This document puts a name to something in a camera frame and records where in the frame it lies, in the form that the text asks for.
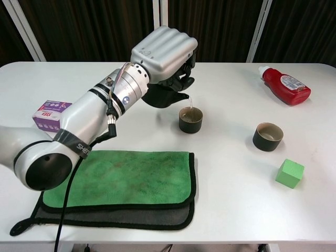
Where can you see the white frame post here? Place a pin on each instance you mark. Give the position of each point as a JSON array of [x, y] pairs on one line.
[[160, 13], [25, 31], [258, 31]]

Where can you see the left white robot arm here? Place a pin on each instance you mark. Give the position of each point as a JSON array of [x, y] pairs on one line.
[[78, 113]]

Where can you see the black teapot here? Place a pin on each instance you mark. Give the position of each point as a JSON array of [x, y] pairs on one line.
[[160, 97]]

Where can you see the green cube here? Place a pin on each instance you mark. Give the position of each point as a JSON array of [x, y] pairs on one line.
[[288, 174]]

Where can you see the dark ceramic teacup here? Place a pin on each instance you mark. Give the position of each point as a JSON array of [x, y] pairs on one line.
[[191, 123], [266, 143]]

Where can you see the red ketchup bottle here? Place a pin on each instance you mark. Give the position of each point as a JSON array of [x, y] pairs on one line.
[[286, 85]]

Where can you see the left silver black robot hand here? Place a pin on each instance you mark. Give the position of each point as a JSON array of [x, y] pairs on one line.
[[165, 52]]

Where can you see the green grey folded cloth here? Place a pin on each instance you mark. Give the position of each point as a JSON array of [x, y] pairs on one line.
[[131, 181]]

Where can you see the purple white carton box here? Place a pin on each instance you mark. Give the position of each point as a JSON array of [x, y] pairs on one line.
[[50, 115]]

